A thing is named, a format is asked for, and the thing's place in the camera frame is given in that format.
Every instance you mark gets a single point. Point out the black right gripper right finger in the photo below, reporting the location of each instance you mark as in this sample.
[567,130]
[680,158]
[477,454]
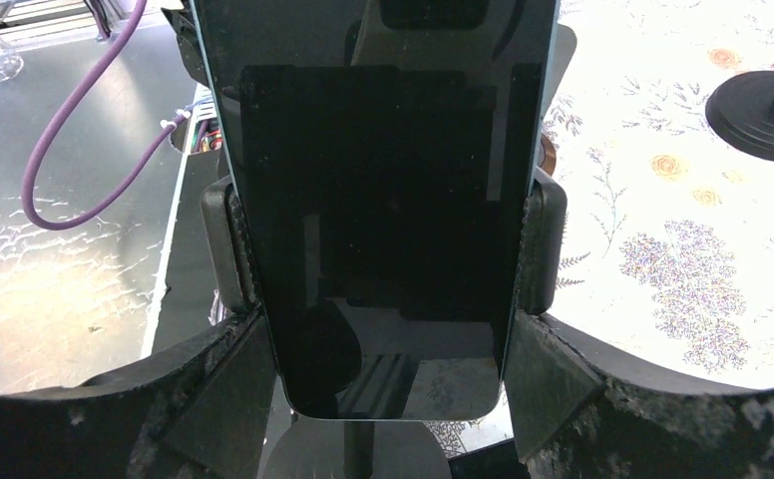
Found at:
[582,408]

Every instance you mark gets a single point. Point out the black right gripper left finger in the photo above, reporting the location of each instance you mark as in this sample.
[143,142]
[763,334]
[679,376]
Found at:
[198,409]

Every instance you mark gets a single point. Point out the black round-base phone stand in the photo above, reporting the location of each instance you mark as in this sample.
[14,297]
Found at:
[545,244]

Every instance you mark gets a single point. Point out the blue-edged smartphone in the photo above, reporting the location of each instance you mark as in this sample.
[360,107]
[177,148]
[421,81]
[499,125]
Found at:
[380,198]

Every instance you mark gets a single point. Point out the black phone stand with phone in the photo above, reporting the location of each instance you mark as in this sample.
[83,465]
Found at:
[741,113]

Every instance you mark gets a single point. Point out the floral patterned mat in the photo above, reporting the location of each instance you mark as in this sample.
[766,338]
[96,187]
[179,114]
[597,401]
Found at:
[667,280]

